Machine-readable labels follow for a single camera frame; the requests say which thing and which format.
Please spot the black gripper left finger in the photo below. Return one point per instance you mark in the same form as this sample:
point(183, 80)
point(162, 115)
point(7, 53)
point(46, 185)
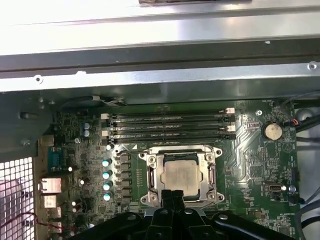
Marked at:
point(160, 225)

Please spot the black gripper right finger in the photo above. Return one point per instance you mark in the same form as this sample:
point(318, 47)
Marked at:
point(192, 225)

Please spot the metal socket cover frame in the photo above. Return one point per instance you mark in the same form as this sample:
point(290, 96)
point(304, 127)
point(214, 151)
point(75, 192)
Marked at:
point(204, 185)

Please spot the silver square CPU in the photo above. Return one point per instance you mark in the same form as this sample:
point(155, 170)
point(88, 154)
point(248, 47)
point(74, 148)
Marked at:
point(181, 175)

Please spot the CPU socket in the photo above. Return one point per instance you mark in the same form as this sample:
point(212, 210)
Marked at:
point(210, 197)

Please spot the black RAM slot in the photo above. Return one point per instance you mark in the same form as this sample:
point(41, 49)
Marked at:
point(162, 130)
point(162, 117)
point(162, 137)
point(162, 124)

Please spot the silver top capacitor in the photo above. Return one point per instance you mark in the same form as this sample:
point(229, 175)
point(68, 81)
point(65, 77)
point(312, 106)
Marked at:
point(107, 186)
point(106, 196)
point(106, 163)
point(107, 175)

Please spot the green motherboard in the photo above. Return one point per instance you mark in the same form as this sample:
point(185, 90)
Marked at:
point(237, 162)

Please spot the internal USB port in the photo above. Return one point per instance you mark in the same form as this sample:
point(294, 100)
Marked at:
point(273, 187)

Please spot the silver rear port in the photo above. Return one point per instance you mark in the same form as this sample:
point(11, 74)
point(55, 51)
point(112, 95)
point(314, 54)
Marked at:
point(50, 201)
point(51, 186)

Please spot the small blue capacitor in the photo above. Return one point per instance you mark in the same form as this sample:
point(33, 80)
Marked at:
point(86, 133)
point(86, 125)

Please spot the blue serial port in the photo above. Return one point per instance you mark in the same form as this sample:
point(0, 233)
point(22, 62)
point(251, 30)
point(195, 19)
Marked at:
point(57, 160)

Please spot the round coin battery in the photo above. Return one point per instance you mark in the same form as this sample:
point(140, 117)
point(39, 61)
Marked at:
point(273, 130)

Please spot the black open PC case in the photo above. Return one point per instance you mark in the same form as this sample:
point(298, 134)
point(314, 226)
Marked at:
point(175, 82)

